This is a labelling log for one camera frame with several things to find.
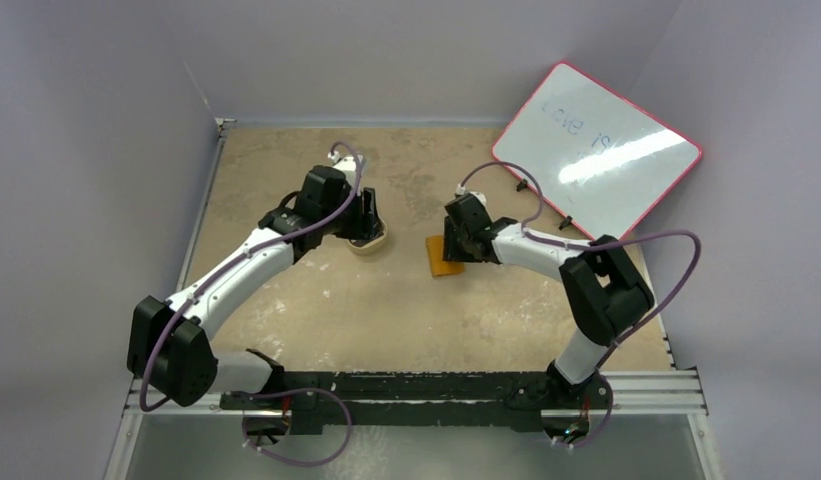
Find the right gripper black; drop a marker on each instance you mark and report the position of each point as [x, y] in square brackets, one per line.
[464, 243]

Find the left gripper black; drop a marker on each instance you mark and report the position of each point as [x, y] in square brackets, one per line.
[366, 224]

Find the orange leather card holder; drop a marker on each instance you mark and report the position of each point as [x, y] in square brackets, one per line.
[439, 266]

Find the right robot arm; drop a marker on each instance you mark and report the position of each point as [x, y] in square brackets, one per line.
[606, 293]

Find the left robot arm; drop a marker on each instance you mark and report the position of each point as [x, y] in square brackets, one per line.
[170, 340]

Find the beige oval card tray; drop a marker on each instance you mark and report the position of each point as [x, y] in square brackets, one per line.
[365, 247]

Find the pink framed whiteboard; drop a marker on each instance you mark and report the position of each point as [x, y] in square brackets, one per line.
[600, 160]

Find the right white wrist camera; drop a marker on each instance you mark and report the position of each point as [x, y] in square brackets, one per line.
[461, 192]

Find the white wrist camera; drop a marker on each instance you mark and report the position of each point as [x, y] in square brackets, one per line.
[461, 192]
[351, 165]

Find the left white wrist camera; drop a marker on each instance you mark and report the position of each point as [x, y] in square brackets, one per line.
[351, 165]

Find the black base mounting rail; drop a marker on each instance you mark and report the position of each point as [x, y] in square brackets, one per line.
[520, 401]

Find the aluminium table frame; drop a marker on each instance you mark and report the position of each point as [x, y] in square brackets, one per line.
[379, 331]

